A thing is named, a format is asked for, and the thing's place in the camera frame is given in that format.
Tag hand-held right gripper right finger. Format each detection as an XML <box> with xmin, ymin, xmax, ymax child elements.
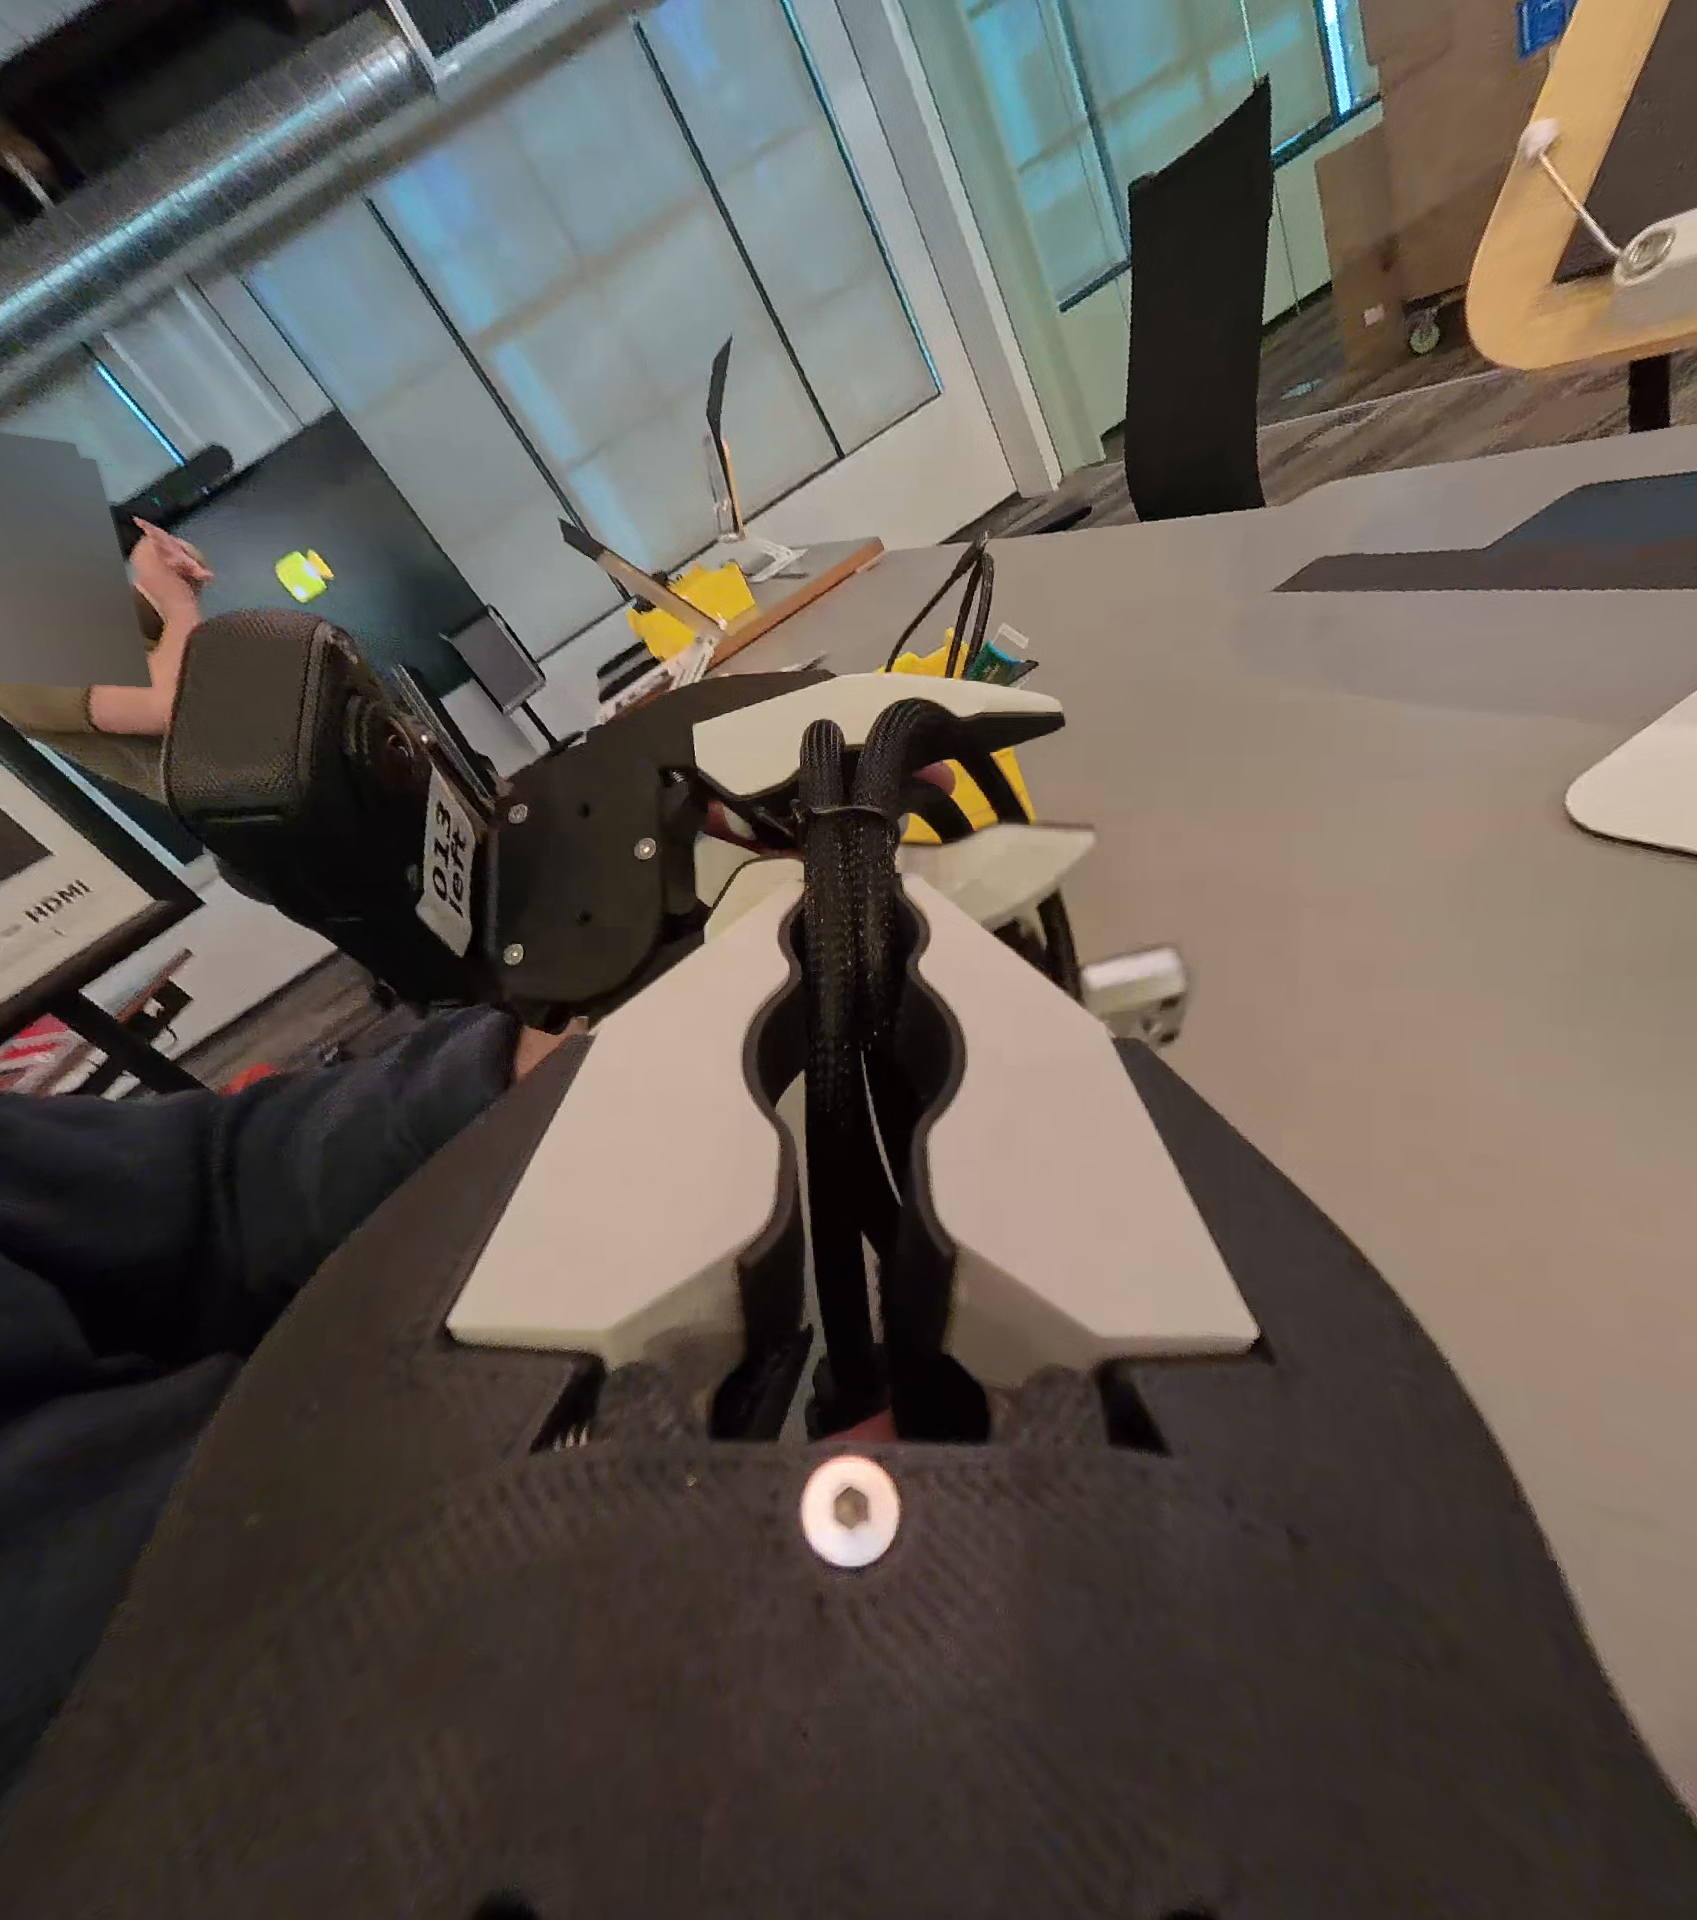
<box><xmin>904</xmin><ymin>879</ymin><xmax>1265</xmax><ymax>1394</ymax></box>

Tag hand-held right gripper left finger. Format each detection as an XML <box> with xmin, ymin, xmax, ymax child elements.
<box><xmin>443</xmin><ymin>882</ymin><xmax>814</xmax><ymax>1394</ymax></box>

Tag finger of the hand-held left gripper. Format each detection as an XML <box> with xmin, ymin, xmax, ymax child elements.
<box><xmin>697</xmin><ymin>820</ymin><xmax>1099</xmax><ymax>938</ymax></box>
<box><xmin>692</xmin><ymin>672</ymin><xmax>1071</xmax><ymax>800</ymax></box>

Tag black braided hdmi cable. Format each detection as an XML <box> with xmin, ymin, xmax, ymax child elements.
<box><xmin>787</xmin><ymin>694</ymin><xmax>1189</xmax><ymax>1442</ymax></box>

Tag person's left forearm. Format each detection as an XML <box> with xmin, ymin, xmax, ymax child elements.
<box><xmin>0</xmin><ymin>1002</ymin><xmax>529</xmax><ymax>1380</ymax></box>

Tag yellow bin with cardboard divider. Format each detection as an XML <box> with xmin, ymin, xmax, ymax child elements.
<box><xmin>889</xmin><ymin>622</ymin><xmax>1040</xmax><ymax>856</ymax></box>

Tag brown wooden desk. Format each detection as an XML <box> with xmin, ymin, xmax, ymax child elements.
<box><xmin>703</xmin><ymin>535</ymin><xmax>889</xmax><ymax>669</ymax></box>

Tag black board with wooden rim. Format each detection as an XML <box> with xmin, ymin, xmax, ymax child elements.
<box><xmin>703</xmin><ymin>337</ymin><xmax>750</xmax><ymax>541</ymax></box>
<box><xmin>560</xmin><ymin>516</ymin><xmax>734</xmax><ymax>630</ymax></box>

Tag small dark monitor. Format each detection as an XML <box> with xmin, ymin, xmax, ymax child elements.
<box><xmin>443</xmin><ymin>608</ymin><xmax>552</xmax><ymax>712</ymax></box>

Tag large black tv screen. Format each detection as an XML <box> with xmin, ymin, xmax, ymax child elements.
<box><xmin>111</xmin><ymin>412</ymin><xmax>490</xmax><ymax>707</ymax></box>

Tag black office chair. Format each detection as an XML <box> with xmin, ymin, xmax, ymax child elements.
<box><xmin>1126</xmin><ymin>76</ymin><xmax>1278</xmax><ymax>522</ymax></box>

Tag stacked cardboard boxes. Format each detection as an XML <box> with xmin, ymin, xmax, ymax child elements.
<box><xmin>1315</xmin><ymin>0</ymin><xmax>1555</xmax><ymax>379</ymax></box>

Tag monitor on white stand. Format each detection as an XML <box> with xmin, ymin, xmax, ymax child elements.
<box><xmin>1470</xmin><ymin>0</ymin><xmax>1697</xmax><ymax>371</ymax></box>

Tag black adapter cable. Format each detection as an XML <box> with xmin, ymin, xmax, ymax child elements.
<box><xmin>889</xmin><ymin>540</ymin><xmax>997</xmax><ymax>677</ymax></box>

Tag black looped cable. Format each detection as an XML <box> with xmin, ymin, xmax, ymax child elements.
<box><xmin>944</xmin><ymin>535</ymin><xmax>1001</xmax><ymax>677</ymax></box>

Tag silver ventilation duct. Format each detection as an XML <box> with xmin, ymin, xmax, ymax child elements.
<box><xmin>0</xmin><ymin>9</ymin><xmax>437</xmax><ymax>415</ymax></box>

